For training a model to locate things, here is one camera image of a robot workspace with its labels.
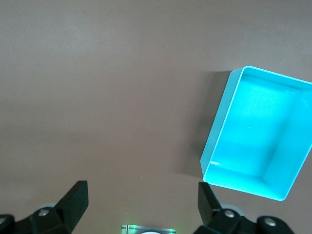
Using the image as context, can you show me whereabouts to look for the teal plastic bin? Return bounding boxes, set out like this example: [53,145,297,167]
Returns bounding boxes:
[199,65,312,202]

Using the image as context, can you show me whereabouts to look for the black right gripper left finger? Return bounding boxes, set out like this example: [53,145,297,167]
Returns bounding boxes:
[0,180,89,234]

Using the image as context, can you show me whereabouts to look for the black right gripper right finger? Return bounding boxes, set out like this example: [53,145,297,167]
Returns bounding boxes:
[194,182,293,234]

